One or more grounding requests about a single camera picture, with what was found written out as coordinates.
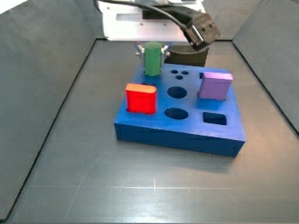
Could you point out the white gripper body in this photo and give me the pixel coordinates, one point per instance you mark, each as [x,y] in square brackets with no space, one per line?
[125,25]

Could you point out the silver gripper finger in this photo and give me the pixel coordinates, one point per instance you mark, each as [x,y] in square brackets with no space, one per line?
[166,50]
[139,50]

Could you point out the green hexagon prism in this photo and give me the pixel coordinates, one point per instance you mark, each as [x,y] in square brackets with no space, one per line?
[153,58]

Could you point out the blue shape sorter board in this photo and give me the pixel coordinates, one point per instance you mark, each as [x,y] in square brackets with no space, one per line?
[187,122]

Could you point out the red rounded block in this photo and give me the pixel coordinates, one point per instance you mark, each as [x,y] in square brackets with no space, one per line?
[141,98]

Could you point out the purple rectangular block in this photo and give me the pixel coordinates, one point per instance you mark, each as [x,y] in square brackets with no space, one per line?
[215,85]

